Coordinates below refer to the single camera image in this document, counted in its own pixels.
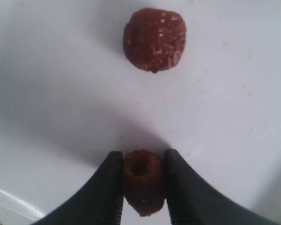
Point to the white rectangular plastic tray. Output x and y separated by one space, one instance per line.
68 96

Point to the red meat chunk bottom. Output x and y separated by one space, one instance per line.
144 182

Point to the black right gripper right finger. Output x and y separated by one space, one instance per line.
192 201

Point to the red meat chunk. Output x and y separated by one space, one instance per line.
154 40
144 182

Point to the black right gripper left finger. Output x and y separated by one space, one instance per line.
98 202

